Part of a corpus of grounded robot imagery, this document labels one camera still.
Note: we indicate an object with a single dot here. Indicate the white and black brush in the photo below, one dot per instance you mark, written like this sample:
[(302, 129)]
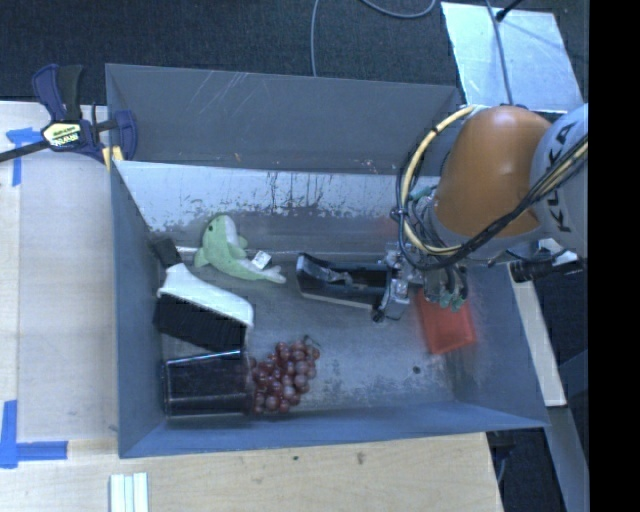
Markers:
[(205, 310)]

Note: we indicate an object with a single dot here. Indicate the pale wood board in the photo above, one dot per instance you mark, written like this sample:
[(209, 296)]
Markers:
[(65, 300)]

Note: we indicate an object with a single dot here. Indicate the black stapler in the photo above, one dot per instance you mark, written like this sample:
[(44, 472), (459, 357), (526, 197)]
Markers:
[(340, 285)]

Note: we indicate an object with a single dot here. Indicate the green and white toy dolphin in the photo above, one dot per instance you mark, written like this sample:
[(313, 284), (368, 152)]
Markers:
[(222, 247)]

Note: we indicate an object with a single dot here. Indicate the orange-red flat block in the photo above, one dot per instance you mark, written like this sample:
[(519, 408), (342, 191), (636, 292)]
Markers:
[(447, 327)]

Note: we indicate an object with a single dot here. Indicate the black cylinder on white bracket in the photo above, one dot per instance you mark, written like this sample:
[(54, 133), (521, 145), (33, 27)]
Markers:
[(527, 271)]

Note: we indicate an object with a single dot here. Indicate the black glossy box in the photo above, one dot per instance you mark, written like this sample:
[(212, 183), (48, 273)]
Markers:
[(205, 382)]

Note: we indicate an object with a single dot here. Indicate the red grape bunch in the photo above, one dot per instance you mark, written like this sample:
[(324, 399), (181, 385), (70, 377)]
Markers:
[(285, 377)]

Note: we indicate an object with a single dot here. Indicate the grey metal bin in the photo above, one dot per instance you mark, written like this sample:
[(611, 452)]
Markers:
[(350, 360)]

